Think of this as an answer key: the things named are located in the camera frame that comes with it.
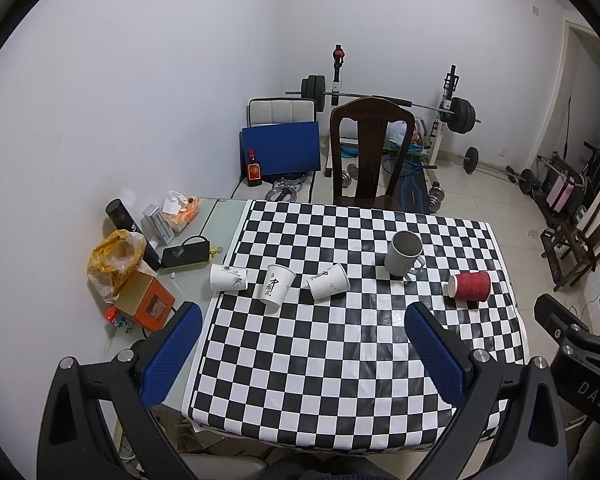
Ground yellow plastic bag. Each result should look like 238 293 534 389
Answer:
86 230 147 304

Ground dark liquor bottle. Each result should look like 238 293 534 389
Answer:
246 150 262 188

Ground grey ceramic mug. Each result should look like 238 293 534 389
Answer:
385 231 426 278

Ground white paper cup leftmost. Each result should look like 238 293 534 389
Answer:
210 263 248 292

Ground red ribbed paper cup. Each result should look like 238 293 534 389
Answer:
448 271 491 302

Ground grey small box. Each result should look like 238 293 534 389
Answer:
143 204 175 245

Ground white paper cup middle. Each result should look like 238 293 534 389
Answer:
308 263 351 301

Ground dark wooden chair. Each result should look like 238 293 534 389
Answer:
329 96 415 211

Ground small barbell on floor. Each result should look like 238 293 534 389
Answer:
462 146 539 195

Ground blue board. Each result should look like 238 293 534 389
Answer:
239 122 321 177

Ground orange tissue pack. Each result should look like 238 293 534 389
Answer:
161 191 200 234

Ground black white checkered tablecloth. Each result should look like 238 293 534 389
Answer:
182 200 528 453

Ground barbell with black plates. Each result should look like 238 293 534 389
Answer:
286 75 480 134

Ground white paper cup calligraphy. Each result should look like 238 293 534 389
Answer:
259 264 296 308

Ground white paper cup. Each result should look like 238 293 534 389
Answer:
210 263 248 292
308 263 351 301

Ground black exercise machine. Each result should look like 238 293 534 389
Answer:
532 153 599 286

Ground black cylinder can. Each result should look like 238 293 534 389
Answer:
105 198 161 271

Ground orange box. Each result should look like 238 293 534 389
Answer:
114 271 175 332

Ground white weight bench rack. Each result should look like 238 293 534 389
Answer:
328 44 460 166

